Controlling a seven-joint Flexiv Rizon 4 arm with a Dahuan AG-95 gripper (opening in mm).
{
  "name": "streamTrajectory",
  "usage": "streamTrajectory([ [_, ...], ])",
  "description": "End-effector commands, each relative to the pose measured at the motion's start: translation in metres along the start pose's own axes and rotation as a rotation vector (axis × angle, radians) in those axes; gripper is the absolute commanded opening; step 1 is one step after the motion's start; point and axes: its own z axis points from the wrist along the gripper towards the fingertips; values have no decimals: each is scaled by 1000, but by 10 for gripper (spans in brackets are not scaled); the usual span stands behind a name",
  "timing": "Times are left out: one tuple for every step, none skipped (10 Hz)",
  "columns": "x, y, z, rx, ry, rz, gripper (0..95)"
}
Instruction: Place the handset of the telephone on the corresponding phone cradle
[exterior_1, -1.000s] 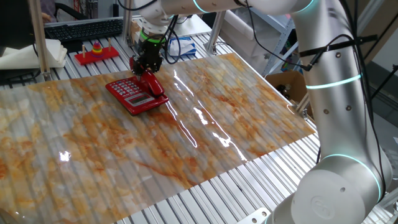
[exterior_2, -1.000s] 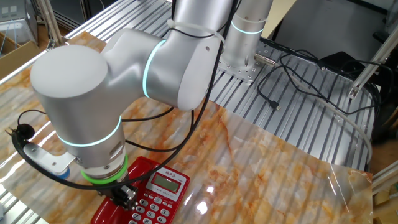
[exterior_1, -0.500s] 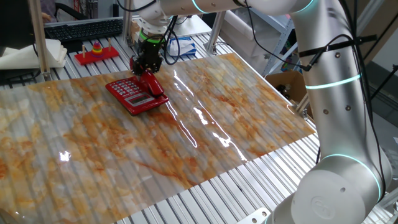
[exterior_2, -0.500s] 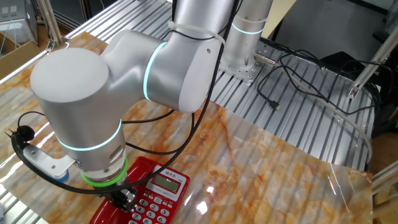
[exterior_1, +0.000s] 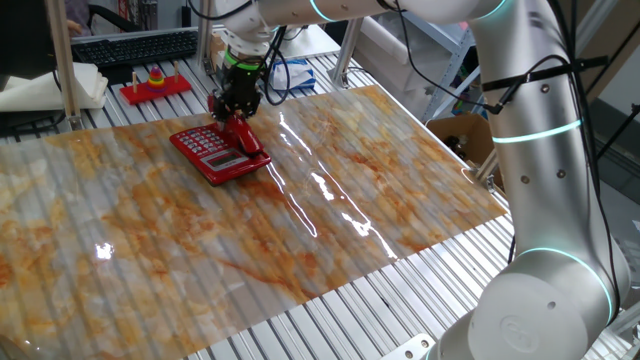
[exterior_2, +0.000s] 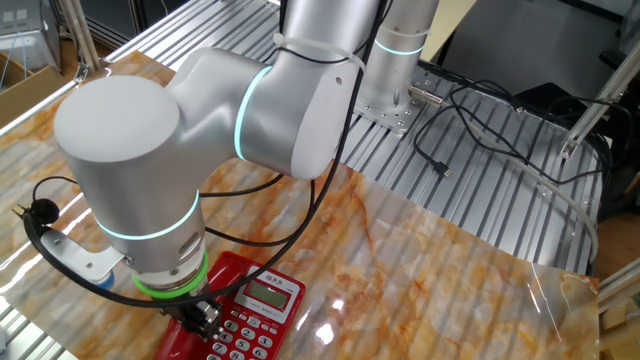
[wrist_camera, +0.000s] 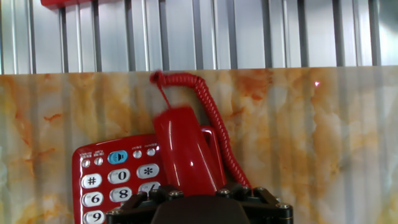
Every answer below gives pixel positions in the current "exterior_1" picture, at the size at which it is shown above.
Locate red telephone base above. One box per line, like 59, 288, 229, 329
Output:
168, 122, 273, 187

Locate red telephone handset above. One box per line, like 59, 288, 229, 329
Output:
207, 92, 266, 157

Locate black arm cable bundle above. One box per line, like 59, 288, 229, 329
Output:
259, 24, 292, 107

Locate translucent storage bin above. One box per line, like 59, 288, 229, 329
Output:
354, 17, 451, 94

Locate purple sleeved forearm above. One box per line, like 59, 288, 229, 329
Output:
64, 0, 91, 24

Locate black plug cable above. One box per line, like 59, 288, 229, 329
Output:
389, 0, 624, 311

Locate aluminium frame post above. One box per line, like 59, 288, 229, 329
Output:
45, 0, 84, 132
196, 0, 216, 71
474, 149, 501, 194
329, 18, 364, 90

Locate brown cardboard box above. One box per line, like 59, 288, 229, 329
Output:
425, 112, 504, 189

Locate grey metal shelf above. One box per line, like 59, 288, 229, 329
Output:
399, 12, 484, 124

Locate rainbow stacking rings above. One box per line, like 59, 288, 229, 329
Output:
146, 64, 168, 94

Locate black monitor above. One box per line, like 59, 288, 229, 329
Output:
0, 0, 57, 80

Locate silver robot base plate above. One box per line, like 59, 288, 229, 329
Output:
379, 333, 436, 360

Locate black keyboard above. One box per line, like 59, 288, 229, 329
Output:
71, 29, 200, 70

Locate red peg toy base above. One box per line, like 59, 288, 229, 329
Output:
118, 60, 193, 106

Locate orange marble pattern mat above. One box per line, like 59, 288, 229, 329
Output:
0, 84, 509, 360

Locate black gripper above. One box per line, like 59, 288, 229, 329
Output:
209, 64, 264, 125

